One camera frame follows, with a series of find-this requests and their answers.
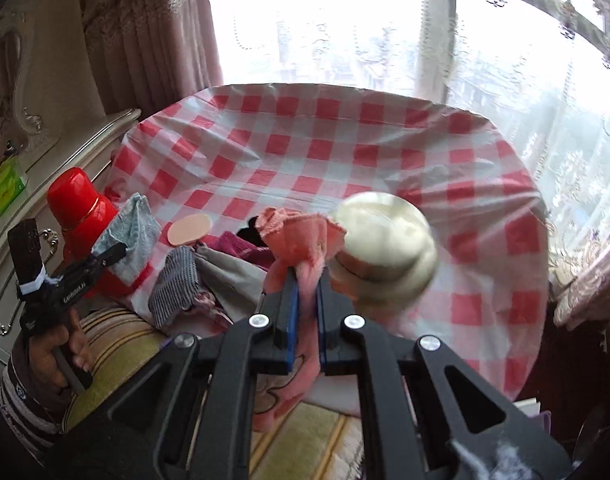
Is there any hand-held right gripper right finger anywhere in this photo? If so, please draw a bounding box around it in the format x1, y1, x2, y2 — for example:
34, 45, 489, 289
316, 272, 573, 480

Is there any red plastic thermos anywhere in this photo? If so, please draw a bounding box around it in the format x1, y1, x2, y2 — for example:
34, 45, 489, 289
46, 167, 158, 297

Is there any black white striped cloth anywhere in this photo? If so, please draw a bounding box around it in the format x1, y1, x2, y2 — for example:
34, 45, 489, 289
147, 246, 202, 330

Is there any person's left hand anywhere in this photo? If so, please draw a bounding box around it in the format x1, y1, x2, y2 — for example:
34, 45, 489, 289
27, 305, 96, 392

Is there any white window frame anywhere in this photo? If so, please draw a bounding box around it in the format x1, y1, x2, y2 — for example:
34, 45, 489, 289
420, 0, 610, 106

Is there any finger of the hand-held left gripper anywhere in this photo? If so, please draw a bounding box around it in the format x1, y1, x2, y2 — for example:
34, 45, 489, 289
87, 242, 129, 273

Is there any grey cloth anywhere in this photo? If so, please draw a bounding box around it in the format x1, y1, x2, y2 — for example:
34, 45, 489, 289
192, 242, 266, 323

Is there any pink cloth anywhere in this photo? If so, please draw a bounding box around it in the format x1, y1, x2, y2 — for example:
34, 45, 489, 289
252, 206, 348, 433

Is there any red checkered tablecloth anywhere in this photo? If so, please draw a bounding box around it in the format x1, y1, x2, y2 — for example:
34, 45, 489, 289
104, 82, 550, 403

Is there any round beige coaster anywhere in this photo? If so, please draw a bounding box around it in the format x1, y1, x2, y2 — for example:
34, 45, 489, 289
167, 213, 212, 247

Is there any magenta fingerless glove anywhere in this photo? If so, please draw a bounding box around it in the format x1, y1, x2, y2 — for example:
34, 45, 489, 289
205, 230, 276, 268

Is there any pink embroidered curtain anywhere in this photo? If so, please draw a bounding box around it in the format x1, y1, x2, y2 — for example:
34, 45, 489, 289
80, 0, 223, 123
548, 200, 610, 346

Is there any purple box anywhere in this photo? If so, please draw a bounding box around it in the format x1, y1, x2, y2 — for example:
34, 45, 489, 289
515, 397, 553, 441

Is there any green packet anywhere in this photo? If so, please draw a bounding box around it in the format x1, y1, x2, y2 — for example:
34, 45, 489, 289
0, 156, 26, 216

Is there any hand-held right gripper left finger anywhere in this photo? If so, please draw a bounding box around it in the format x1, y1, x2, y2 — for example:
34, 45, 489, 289
107, 265, 302, 476

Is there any light blue towel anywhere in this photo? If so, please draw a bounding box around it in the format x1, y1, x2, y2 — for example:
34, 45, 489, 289
91, 192, 162, 283

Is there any floral lace curtain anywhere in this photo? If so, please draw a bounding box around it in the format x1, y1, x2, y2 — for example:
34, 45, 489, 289
210, 0, 610, 281

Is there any white dresser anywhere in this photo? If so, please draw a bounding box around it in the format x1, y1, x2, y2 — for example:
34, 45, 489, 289
0, 107, 143, 361

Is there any cream carved furniture panel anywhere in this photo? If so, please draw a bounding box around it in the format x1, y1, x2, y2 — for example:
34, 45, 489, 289
0, 0, 106, 171

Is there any person's left forearm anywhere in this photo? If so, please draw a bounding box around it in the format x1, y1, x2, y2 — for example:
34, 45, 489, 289
0, 345, 83, 461

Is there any striped velvet cushion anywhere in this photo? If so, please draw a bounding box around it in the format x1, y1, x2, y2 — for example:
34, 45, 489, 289
60, 305, 366, 480

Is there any clear snack jar metal lid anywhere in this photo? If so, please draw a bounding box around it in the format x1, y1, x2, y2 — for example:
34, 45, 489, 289
326, 191, 440, 318

